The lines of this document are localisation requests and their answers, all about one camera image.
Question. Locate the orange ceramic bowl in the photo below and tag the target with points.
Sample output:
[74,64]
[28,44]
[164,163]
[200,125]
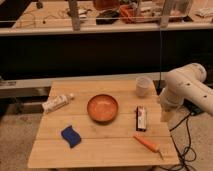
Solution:
[102,108]

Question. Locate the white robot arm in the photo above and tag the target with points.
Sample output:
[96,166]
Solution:
[182,83]

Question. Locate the translucent plastic cup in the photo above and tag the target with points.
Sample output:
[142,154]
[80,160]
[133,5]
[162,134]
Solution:
[142,85]

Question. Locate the white tube with cap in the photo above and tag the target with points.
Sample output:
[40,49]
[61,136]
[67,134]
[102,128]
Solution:
[57,102]

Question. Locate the blue sponge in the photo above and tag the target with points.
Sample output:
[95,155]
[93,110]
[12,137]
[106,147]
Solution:
[71,136]

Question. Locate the black object on bench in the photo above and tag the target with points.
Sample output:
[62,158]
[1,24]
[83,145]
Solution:
[107,17]

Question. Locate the orange object on bench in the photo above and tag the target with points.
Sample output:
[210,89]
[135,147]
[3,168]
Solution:
[129,14]

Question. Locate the orange handled tool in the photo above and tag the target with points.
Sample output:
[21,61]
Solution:
[154,147]

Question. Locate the grey metal post left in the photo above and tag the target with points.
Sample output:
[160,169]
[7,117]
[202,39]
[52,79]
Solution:
[73,6]

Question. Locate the grey metal post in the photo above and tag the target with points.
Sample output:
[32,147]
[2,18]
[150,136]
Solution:
[73,6]
[168,4]

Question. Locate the grey metal post right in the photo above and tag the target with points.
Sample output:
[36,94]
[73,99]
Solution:
[168,4]

